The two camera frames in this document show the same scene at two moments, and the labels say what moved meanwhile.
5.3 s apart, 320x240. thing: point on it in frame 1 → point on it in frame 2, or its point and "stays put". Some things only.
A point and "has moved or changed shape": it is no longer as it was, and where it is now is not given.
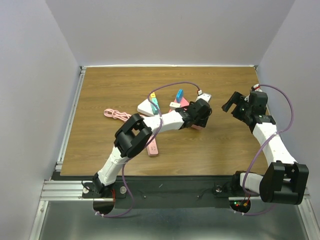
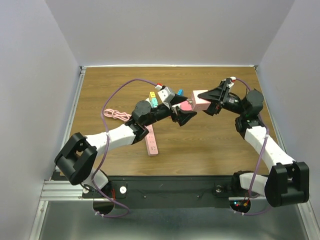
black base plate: (160, 192) stays put
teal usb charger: (155, 110) stays put
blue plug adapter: (179, 95) stays put
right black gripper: (236, 97) → (219, 94)
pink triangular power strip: (184, 103) stays put
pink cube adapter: (196, 127) has moved or changed shape
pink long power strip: (152, 148) stays put
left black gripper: (202, 122) → (181, 116)
